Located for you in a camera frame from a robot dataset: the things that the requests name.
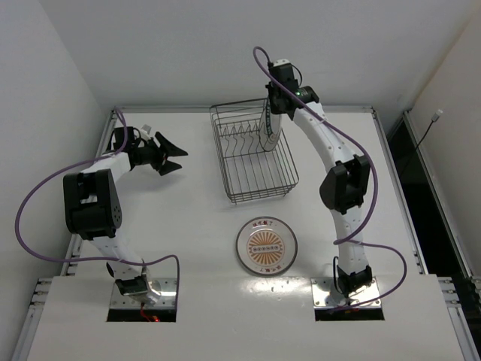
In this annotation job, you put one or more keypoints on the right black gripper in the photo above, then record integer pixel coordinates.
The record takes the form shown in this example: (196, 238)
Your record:
(278, 102)

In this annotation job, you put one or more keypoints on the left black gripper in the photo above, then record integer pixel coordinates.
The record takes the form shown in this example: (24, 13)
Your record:
(160, 154)

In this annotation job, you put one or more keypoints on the green rimmed white plate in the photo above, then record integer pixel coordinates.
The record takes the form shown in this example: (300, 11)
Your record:
(269, 121)

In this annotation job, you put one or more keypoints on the white plate grey pattern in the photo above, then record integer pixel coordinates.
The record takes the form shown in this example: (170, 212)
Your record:
(268, 142)

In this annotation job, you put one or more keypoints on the orange sunburst plate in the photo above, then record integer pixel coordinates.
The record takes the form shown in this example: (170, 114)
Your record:
(266, 247)

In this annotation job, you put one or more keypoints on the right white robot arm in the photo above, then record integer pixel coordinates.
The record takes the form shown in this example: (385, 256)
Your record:
(347, 173)

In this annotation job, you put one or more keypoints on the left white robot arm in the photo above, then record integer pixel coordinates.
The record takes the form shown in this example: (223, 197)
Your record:
(93, 210)

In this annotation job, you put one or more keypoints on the grey wire dish rack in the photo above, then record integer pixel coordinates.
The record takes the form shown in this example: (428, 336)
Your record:
(248, 171)

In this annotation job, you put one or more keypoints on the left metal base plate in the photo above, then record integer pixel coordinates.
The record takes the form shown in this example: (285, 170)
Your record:
(162, 296)

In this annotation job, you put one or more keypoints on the metal base plate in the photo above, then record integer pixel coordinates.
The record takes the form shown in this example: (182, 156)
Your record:
(162, 296)
(325, 296)

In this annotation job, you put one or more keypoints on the black cable white plug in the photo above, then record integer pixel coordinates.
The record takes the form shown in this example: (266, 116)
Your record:
(435, 117)

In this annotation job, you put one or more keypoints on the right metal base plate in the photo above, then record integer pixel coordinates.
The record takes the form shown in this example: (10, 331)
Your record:
(325, 296)

